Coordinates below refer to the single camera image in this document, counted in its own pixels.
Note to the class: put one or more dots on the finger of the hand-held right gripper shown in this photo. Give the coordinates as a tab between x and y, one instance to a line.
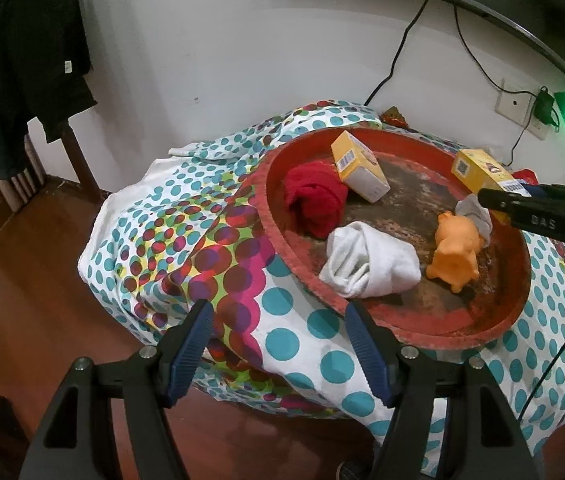
537	215
552	191

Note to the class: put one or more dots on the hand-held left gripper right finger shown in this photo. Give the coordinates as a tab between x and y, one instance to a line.
368	355

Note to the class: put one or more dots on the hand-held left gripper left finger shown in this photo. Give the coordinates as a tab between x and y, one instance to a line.
190	355

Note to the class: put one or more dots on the grey white sock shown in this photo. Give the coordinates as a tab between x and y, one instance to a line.
472	212

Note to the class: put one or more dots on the round red tray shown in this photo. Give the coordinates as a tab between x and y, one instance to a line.
412	305

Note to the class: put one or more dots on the yellow medicine box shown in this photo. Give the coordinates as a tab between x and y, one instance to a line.
477	170
357	170

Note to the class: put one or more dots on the orange pig toy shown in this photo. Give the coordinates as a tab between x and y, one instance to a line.
455	250

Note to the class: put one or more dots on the red sock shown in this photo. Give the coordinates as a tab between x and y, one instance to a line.
312	195
525	176

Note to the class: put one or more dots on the black charger adapter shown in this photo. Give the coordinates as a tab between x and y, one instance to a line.
545	105

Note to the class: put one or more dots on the polka dot cloth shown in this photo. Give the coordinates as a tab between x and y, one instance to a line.
292	340

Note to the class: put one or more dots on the orange snack wrapper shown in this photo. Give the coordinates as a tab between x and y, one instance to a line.
395	117

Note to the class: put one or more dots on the wooden chair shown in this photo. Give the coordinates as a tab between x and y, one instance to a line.
80	160

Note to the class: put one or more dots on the dark hanging garment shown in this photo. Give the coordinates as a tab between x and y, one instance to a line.
27	60

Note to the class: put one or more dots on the white wall power socket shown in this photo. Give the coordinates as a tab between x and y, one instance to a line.
537	129

